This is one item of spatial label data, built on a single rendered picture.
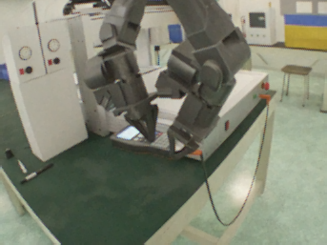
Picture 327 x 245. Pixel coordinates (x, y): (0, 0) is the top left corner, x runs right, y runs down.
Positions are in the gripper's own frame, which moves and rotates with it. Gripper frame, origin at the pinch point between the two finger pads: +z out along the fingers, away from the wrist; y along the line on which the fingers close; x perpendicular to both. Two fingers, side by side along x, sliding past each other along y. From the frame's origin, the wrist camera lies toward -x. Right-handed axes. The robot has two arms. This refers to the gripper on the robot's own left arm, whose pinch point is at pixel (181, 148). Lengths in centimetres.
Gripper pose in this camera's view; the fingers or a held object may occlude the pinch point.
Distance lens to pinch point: 53.1
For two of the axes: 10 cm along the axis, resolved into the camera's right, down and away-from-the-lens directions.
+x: 7.9, 5.6, -2.6
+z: -3.3, 7.3, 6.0
